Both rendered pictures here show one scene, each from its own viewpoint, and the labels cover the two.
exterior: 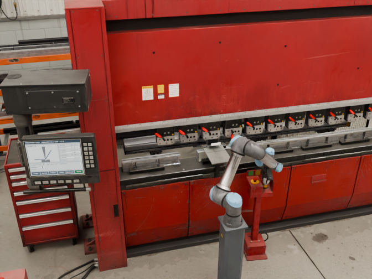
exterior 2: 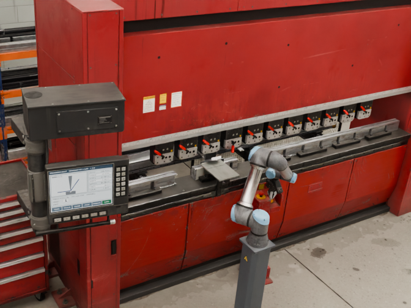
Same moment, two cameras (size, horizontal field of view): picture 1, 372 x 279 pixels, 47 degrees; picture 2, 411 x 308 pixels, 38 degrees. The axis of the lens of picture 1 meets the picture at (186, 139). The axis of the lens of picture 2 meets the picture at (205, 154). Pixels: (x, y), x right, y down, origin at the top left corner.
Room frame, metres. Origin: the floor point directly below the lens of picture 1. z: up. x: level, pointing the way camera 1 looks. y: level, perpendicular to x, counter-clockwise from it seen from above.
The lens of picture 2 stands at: (-0.43, 1.16, 3.20)
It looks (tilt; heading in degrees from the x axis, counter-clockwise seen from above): 28 degrees down; 340
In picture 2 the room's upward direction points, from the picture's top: 5 degrees clockwise
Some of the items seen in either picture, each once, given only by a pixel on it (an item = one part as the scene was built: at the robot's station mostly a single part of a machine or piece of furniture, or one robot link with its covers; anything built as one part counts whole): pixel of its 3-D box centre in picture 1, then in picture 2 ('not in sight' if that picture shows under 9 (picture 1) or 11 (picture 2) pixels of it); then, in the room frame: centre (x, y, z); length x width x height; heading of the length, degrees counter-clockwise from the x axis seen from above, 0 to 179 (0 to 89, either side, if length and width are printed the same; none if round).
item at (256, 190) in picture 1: (259, 183); (265, 198); (3.10, -0.64, 0.75); 0.20 x 0.16 x 0.18; 97
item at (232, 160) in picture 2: (217, 153); (214, 168); (3.33, -0.29, 0.92); 0.39 x 0.06 x 0.10; 104
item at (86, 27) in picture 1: (97, 135); (79, 158); (3.24, 0.75, 1.15); 0.85 x 0.25 x 2.30; 14
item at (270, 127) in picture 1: (274, 120); (272, 127); (3.45, -0.79, 1.18); 0.15 x 0.09 x 0.17; 104
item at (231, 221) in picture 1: (233, 216); (258, 235); (2.55, -0.35, 0.82); 0.15 x 0.15 x 0.10
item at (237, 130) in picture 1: (232, 125); (230, 135); (3.35, -0.40, 1.18); 0.15 x 0.09 x 0.17; 104
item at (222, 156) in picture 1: (217, 154); (219, 170); (3.17, -0.27, 1.00); 0.26 x 0.18 x 0.01; 14
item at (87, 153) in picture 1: (63, 157); (87, 186); (2.42, 0.81, 1.42); 0.45 x 0.12 x 0.36; 95
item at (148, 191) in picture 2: (146, 169); (141, 194); (3.11, 0.33, 0.89); 0.30 x 0.05 x 0.03; 104
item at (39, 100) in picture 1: (55, 137); (74, 164); (2.51, 0.86, 1.53); 0.51 x 0.25 x 0.85; 95
